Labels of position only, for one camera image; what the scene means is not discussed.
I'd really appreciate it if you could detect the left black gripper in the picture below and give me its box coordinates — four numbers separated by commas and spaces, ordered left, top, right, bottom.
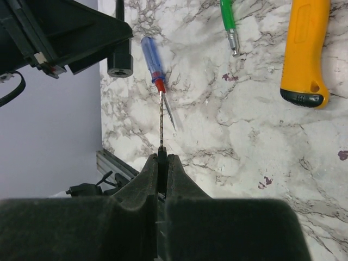
1, 1, 133, 79

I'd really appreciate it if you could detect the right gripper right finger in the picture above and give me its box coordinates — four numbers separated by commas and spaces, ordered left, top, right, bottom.
165, 154, 311, 260

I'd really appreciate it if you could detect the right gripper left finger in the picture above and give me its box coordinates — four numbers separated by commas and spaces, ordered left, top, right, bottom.
1, 154, 158, 260

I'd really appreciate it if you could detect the black padlock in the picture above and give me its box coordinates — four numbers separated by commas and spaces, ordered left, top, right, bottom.
106, 0, 134, 78

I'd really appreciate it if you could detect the green cable lock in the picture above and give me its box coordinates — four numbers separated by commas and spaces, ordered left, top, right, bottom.
220, 0, 240, 57

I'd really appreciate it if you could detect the blue red screwdriver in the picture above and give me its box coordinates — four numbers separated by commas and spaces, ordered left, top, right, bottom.
141, 36, 176, 130

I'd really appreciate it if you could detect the orange utility knife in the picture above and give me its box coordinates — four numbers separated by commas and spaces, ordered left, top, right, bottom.
280, 0, 331, 109

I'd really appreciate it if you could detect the left aluminium extrusion rail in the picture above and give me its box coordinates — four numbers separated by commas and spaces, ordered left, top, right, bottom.
96, 149, 139, 182

